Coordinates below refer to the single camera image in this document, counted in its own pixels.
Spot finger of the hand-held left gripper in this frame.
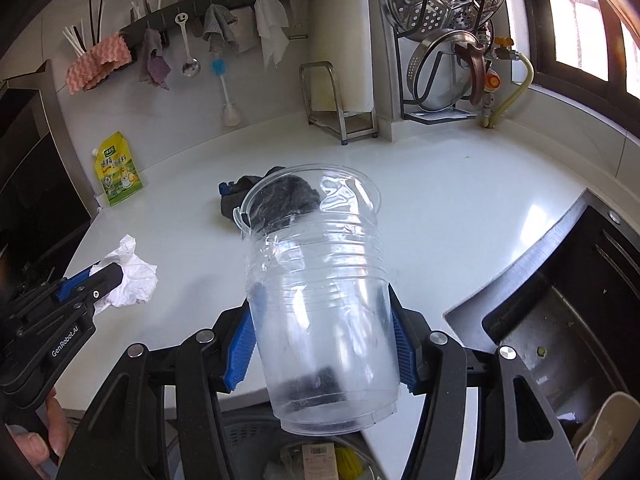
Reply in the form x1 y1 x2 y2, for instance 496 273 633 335
55 262 125 304
74 282 127 317

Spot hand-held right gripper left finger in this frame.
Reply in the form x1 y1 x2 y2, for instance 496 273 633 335
55 305 258 480

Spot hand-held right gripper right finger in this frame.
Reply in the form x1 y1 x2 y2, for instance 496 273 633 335
387 285 576 480

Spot white tissue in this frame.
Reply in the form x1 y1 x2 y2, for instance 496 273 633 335
92 234 159 316

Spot clear plastic cup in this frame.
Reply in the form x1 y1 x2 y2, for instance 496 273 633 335
235 163 402 434

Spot person's left hand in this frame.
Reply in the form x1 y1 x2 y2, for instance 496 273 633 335
7 385 68 469

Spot yellow green spout pouch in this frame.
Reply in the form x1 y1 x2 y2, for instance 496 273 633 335
91 131 144 207

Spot black kitchen appliance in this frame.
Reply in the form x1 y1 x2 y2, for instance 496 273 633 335
0 59 97 283

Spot dark grey cloth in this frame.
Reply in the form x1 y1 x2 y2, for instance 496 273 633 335
219 165 321 233

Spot steel kitchen sink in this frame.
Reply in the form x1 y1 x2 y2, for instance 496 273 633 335
444 189 640 480

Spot blue white bottle brush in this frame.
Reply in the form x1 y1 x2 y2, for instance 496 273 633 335
207 55 243 127

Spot pink waffle sponge cloth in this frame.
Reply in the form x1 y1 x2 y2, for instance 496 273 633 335
65 35 134 95

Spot purple hanging cloth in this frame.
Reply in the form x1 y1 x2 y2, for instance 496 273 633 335
137 27 171 91

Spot white bowl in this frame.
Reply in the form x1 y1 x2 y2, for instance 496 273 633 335
570 391 640 480

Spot hanging steel spoon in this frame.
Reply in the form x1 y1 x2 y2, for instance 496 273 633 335
175 12 202 78

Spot steel cutting board rack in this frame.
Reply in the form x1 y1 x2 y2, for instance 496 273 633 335
299 61 379 146

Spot white plastic straws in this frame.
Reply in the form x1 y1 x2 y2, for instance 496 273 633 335
62 21 94 57

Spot black chopsticks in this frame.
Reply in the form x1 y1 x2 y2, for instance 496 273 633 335
87 0 106 45

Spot perforated steel colander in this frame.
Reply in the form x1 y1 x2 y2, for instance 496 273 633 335
407 41 437 107

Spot grey hanging cloth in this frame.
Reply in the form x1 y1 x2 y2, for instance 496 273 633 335
201 4 240 57

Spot white hanging cloth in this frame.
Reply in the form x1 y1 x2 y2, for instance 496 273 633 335
253 0 291 69

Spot brass gas valve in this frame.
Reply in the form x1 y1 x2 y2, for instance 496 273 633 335
486 35 524 96

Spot white cutting board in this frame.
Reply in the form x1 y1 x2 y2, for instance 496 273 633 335
306 0 377 113

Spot window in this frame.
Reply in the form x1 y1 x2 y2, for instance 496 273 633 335
515 0 640 107

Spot black wire lid rack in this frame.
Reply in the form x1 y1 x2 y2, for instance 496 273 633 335
392 25 495 126

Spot pot lid with brown handle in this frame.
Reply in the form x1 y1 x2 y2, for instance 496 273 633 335
415 30 495 112

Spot yellow gas hose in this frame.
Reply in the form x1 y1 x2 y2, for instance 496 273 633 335
487 52 536 129

